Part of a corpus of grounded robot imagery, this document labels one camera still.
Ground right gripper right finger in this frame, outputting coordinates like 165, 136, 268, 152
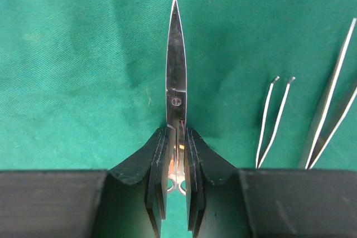
184, 129, 356, 237

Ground steel tweezers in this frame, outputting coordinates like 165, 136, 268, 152
298, 18, 356, 169
255, 76, 296, 168

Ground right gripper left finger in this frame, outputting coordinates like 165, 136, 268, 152
1, 128, 169, 237

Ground steel surgical scissors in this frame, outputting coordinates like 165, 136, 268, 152
165, 0, 187, 195

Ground green surgical drape cloth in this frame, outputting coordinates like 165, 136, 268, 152
0, 0, 357, 238

